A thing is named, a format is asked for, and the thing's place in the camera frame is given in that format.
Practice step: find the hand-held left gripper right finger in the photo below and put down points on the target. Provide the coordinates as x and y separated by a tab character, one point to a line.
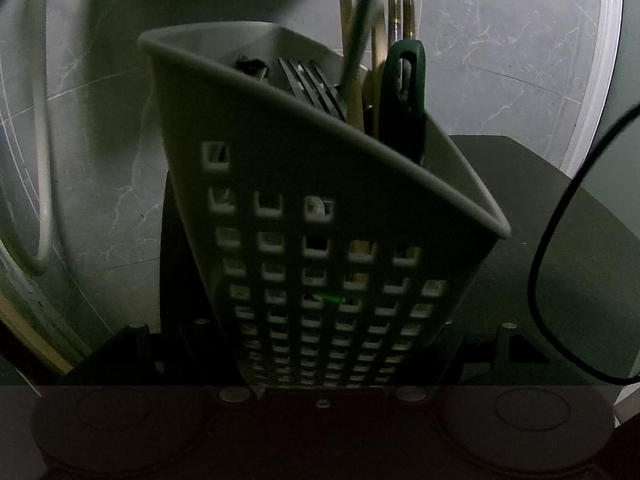
505	360

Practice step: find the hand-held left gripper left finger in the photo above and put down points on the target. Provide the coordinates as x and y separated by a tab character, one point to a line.
135	355

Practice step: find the white perforated utensil basket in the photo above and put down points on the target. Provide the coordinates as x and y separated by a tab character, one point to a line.
300	160

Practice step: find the wooden chopstick with purple band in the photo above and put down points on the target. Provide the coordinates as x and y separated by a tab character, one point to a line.
409	17

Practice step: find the gold and silver chopstick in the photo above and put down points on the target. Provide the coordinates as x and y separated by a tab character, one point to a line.
394	10

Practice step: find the white baseboard strip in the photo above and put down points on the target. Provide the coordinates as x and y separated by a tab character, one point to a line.
607	35

